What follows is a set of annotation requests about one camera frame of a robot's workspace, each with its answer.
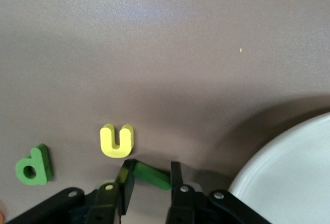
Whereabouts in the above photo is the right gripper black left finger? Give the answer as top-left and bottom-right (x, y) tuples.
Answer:
(5, 159), (136, 224)

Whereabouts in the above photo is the green foam letter p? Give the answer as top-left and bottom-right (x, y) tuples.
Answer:
(14, 143), (54, 185)

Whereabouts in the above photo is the green foam letter l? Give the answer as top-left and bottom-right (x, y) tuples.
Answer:
(133, 162), (172, 191)

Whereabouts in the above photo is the yellow foam letter u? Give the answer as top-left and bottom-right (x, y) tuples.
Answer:
(100, 123), (135, 158)

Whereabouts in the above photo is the brown table cover sheet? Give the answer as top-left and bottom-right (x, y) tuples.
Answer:
(0, 0), (330, 224)

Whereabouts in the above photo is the beige brown plate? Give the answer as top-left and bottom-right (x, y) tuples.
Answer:
(227, 112), (330, 224)

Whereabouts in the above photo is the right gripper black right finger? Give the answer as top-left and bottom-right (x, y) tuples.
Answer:
(164, 161), (271, 224)

